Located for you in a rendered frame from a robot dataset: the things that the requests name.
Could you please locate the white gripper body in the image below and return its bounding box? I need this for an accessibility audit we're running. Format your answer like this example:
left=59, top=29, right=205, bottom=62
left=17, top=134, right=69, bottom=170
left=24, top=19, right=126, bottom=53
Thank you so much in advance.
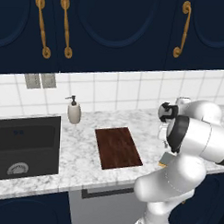
left=158, top=123, right=171, bottom=142

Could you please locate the yellow and grey sponge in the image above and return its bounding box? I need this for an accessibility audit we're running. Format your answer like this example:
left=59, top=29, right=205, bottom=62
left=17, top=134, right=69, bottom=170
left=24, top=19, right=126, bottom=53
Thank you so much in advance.
left=158, top=151, right=177, bottom=169

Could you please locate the dark brown wooden cutting board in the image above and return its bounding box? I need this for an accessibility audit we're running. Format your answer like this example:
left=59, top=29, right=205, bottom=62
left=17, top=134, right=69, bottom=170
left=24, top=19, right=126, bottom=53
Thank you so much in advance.
left=93, top=125, right=146, bottom=172

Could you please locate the navy base cupboard door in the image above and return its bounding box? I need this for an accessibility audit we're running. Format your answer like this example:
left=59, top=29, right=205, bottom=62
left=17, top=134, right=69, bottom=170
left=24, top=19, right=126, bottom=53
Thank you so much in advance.
left=0, top=188, right=75, bottom=224
left=167, top=169, right=224, bottom=224

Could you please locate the white soap dispenser black pump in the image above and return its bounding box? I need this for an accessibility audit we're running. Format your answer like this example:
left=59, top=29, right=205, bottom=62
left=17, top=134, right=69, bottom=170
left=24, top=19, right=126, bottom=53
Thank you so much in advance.
left=64, top=94, right=83, bottom=125

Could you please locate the grey dishwasher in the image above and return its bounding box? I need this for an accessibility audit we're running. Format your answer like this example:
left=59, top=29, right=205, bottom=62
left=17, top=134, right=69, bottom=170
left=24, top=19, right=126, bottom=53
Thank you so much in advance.
left=66, top=180, right=151, bottom=224

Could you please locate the dark grey sink basin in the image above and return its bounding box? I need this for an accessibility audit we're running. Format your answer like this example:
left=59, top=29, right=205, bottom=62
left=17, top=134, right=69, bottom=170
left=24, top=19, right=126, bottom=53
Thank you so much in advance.
left=0, top=112, right=62, bottom=184

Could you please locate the dark dishwasher handle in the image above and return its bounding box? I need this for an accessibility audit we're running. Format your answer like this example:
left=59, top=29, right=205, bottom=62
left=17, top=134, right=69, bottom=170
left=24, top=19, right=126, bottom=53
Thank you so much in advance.
left=80, top=184, right=136, bottom=202

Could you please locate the curved brass cupboard handle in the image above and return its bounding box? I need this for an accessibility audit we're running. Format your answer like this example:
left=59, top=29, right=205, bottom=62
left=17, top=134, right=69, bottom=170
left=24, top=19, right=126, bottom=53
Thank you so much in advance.
left=171, top=0, right=193, bottom=59

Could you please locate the navy wall cupboard door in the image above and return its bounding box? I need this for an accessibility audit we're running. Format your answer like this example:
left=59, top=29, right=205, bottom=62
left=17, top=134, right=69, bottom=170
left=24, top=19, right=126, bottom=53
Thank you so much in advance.
left=167, top=0, right=224, bottom=74
left=52, top=0, right=174, bottom=77
left=0, top=0, right=59, bottom=77

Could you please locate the grey wall outlet plate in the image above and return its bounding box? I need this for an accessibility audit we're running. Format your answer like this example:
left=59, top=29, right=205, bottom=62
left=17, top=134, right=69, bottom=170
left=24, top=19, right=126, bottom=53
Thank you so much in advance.
left=39, top=72, right=57, bottom=90
left=24, top=72, right=42, bottom=90

